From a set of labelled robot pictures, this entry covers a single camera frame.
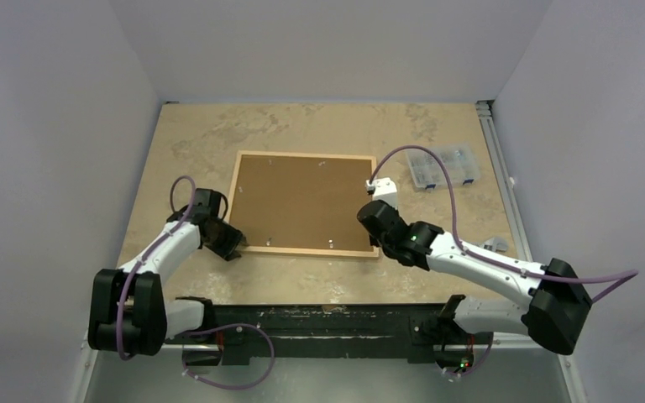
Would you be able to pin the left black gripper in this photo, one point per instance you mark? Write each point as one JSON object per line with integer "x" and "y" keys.
{"x": 233, "y": 238}

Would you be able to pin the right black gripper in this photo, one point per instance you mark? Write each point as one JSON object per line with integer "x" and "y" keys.
{"x": 381, "y": 239}

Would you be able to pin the wooden picture frame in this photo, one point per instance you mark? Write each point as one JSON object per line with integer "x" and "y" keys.
{"x": 301, "y": 204}

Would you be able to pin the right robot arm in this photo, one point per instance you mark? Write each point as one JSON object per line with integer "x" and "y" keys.
{"x": 543, "y": 301}

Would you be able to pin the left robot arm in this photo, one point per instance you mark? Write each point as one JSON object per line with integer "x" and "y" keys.
{"x": 129, "y": 314}

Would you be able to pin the clear plastic screw box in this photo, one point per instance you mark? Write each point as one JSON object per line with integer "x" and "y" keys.
{"x": 458, "y": 159}

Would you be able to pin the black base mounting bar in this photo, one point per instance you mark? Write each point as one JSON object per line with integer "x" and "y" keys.
{"x": 420, "y": 333}

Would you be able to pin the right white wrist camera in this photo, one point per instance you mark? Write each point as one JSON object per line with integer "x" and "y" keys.
{"x": 383, "y": 189}

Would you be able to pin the red handled adjustable wrench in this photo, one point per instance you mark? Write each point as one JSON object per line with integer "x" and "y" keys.
{"x": 496, "y": 244}

